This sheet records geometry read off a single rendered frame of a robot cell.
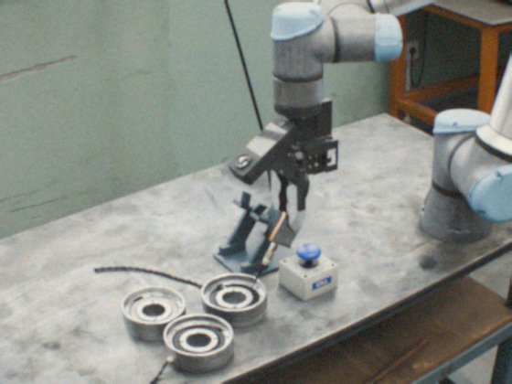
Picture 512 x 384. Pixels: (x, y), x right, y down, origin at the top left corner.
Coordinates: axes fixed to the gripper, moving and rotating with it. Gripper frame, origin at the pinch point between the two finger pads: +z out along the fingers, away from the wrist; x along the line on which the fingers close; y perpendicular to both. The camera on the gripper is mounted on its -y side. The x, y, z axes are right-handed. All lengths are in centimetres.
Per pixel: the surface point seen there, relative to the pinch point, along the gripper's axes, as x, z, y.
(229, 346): -11.6, 9.7, -18.0
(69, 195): 161, 71, 14
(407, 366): -5.9, 38.2, 24.6
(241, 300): 0.5, 12.0, -8.3
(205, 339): -6.0, 11.6, -19.0
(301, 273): -2.5, 8.7, 1.1
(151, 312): 5.4, 12.1, -22.6
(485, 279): 61, 93, 124
